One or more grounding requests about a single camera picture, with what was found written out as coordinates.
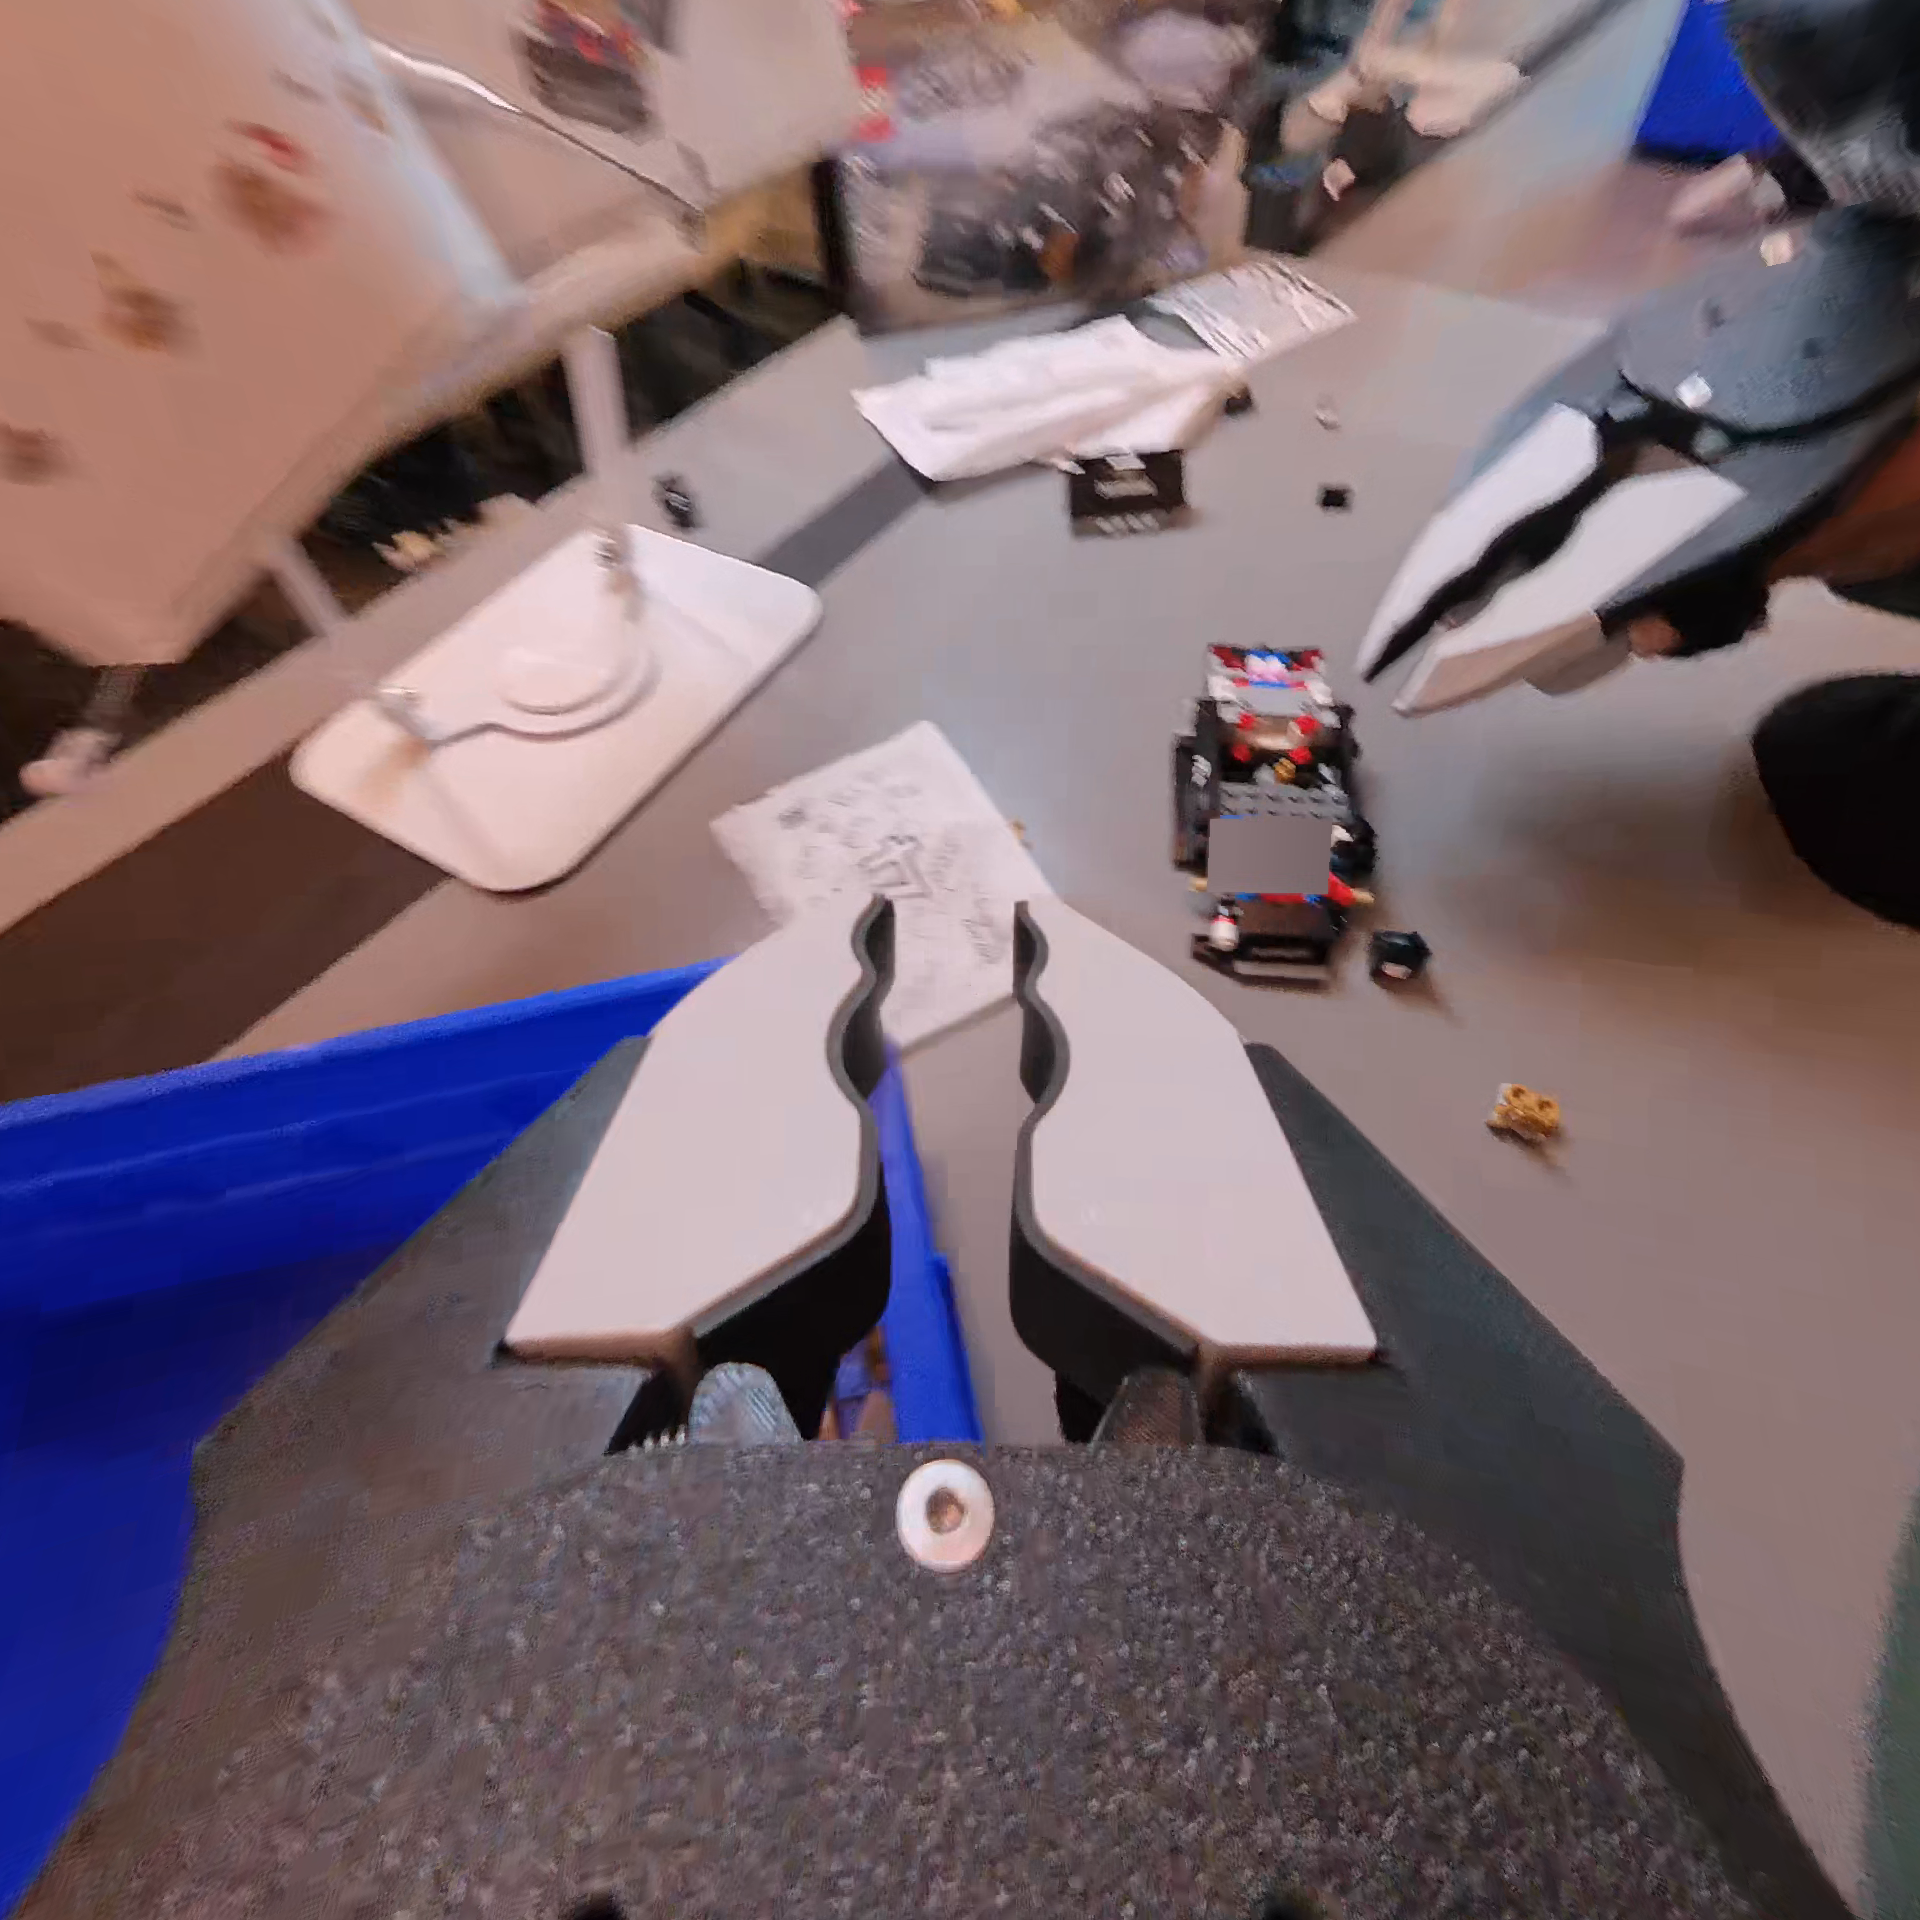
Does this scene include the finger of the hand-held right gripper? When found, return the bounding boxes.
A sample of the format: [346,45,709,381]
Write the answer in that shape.
[1358,401,1602,684]
[1394,469,1747,720]

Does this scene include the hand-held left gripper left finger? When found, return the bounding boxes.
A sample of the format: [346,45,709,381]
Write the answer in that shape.
[502,896,893,1397]

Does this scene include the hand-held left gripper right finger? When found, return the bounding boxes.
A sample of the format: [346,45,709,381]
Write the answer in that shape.
[1008,901,1377,1404]

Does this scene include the black printed lego plate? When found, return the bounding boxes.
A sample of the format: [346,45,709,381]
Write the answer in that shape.
[1067,448,1197,540]

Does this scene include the black lego car model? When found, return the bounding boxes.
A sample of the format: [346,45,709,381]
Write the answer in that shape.
[1170,641,1383,989]

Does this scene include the blue plastic parts bin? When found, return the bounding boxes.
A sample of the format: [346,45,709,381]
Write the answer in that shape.
[0,960,985,1913]

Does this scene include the white book stand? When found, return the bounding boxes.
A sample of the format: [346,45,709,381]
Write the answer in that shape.
[22,224,824,896]

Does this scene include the lego instruction booklet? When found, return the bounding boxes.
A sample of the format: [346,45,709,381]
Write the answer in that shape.
[0,0,840,670]

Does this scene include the lego set box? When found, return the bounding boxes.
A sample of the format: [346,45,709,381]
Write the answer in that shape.
[831,0,1254,335]

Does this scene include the person's right hand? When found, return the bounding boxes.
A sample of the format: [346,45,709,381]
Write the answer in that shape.
[1769,435,1920,606]

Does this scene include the blue plastic storage bin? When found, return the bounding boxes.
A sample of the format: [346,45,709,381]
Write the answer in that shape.
[1634,0,1786,165]

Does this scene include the small black box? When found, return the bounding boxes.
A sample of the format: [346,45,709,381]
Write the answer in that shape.
[1328,104,1418,193]
[1241,150,1328,254]

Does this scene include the white numbered paper bag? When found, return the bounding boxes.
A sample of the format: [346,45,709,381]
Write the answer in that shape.
[709,720,1055,1052]

